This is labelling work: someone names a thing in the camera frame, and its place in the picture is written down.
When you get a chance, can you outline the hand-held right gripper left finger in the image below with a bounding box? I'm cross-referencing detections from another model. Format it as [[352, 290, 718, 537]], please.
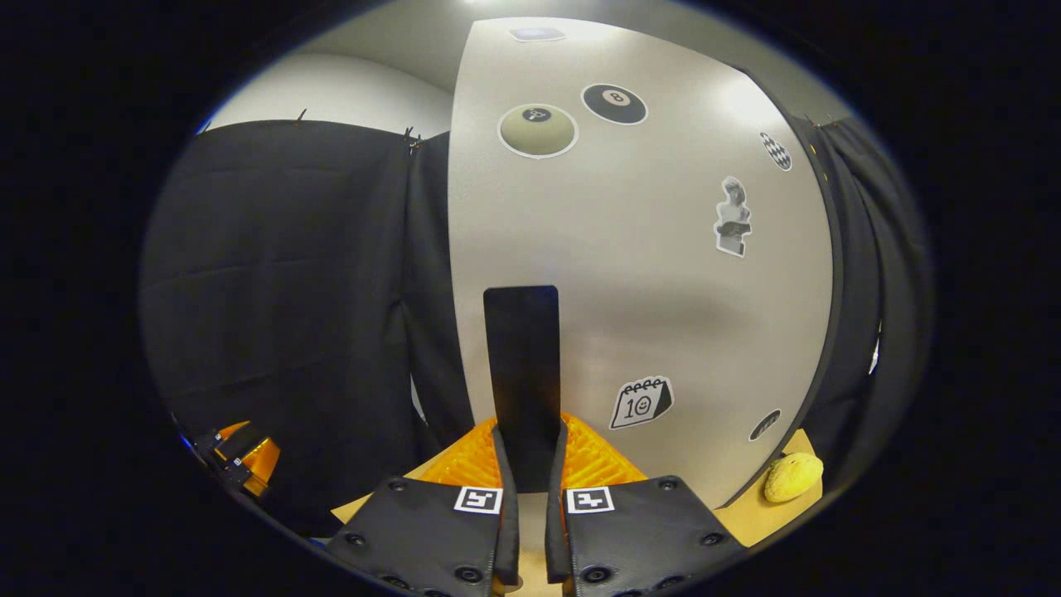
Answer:
[[323, 415, 521, 597]]

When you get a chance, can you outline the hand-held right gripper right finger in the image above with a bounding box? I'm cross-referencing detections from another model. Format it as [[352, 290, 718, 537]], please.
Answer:
[[545, 413, 747, 597]]

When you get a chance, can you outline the black door handle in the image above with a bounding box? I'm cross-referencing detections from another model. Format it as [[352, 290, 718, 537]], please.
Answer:
[[483, 285, 561, 494]]

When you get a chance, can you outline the grey cabinet door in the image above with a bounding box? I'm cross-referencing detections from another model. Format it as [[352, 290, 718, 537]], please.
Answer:
[[448, 17, 834, 508]]

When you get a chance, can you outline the black backdrop cloth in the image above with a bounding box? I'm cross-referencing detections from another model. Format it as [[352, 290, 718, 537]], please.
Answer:
[[139, 116, 933, 540]]

